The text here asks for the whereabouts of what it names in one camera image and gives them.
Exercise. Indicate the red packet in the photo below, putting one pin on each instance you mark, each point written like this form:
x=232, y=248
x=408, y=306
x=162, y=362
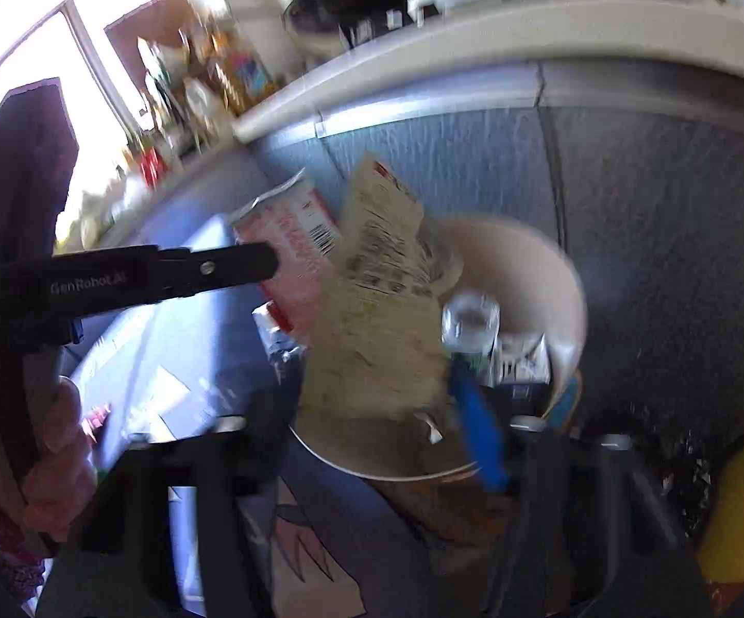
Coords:
x=153, y=166

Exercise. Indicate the pink snack packet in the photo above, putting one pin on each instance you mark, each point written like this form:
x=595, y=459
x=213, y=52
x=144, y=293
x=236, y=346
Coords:
x=295, y=238

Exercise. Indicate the blue printed tablecloth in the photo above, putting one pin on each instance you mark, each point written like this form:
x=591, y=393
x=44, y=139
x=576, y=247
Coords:
x=153, y=341

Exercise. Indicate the yellow printed spice box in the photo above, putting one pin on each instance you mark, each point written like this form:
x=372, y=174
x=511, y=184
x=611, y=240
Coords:
x=372, y=309

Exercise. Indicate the green white wrapper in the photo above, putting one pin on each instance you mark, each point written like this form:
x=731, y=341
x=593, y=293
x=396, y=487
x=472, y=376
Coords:
x=520, y=364

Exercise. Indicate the white round bin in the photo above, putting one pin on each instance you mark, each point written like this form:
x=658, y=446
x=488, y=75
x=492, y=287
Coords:
x=539, y=270

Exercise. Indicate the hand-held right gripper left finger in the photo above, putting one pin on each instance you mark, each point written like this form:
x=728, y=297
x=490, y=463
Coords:
x=256, y=450

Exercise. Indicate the person's left hand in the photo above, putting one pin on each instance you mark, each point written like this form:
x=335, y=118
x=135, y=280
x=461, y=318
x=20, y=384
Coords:
x=63, y=463

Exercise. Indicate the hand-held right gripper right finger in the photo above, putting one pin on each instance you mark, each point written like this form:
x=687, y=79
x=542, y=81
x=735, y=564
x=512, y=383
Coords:
x=478, y=425

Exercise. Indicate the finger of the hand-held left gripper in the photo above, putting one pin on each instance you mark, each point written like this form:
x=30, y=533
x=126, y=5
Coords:
x=224, y=270

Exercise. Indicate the silver foil wrapper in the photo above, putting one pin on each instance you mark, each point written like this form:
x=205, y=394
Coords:
x=278, y=338

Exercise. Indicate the kitchen counter with grey cabinets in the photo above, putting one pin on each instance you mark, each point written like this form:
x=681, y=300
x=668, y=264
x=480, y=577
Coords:
x=636, y=174

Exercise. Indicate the window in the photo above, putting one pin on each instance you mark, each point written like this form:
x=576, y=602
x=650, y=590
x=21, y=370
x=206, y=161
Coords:
x=24, y=71

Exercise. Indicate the clear plastic bottle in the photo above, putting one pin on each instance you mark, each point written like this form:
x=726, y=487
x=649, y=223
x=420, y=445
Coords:
x=472, y=325

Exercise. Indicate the row of condiment bottles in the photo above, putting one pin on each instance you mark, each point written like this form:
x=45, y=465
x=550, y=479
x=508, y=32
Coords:
x=211, y=77

